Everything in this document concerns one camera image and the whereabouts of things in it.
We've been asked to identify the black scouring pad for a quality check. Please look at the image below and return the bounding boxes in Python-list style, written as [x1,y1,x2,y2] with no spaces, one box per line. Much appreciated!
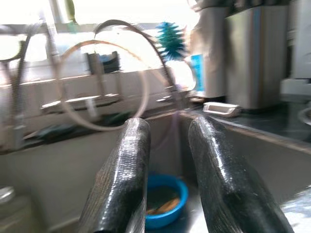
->
[36,123,81,139]

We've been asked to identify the stainless steel sink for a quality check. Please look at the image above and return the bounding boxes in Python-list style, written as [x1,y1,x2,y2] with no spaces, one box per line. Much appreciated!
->
[0,110,311,233]

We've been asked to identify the small white plastic clip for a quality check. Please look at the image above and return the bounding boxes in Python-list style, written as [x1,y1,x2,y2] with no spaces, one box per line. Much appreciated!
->
[202,101,242,118]

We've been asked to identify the flexible steel faucet hose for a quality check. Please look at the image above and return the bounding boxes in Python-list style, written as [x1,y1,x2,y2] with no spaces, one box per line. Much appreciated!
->
[93,19,188,117]

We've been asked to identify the white bottle blue label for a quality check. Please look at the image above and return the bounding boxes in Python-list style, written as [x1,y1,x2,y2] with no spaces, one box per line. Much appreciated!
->
[188,7,230,99]

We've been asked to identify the black cup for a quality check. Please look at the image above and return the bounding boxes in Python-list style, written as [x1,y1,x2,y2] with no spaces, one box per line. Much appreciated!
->
[101,51,121,74]

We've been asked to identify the blue bottle brush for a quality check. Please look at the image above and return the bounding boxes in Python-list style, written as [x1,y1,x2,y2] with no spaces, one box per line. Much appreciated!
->
[155,21,188,61]

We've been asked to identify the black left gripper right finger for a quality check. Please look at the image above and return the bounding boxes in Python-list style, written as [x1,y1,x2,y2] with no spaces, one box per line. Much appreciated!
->
[188,116,296,233]

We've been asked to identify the clear glass bottle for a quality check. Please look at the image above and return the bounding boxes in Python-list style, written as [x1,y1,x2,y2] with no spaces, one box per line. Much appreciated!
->
[0,185,37,233]

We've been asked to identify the tall stainless steel canister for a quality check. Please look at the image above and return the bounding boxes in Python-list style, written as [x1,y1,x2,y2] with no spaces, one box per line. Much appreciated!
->
[225,6,290,110]

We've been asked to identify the white hose loop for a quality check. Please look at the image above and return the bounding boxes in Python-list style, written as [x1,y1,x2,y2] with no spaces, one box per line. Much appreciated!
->
[55,40,150,133]

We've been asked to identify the green handled utensil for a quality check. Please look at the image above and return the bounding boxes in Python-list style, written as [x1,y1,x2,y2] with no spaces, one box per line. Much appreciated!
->
[65,0,79,33]

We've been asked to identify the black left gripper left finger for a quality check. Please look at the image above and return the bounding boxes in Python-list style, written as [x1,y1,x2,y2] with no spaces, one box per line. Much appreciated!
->
[77,118,152,233]

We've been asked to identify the dark green scouring pad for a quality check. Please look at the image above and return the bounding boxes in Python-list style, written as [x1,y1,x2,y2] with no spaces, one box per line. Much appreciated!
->
[103,113,128,125]

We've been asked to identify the blue plastic bowl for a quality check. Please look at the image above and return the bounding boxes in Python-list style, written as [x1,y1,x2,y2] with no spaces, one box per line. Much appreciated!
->
[145,171,190,230]

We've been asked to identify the steel faucet body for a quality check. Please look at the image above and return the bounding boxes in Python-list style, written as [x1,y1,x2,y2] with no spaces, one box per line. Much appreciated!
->
[41,21,122,117]

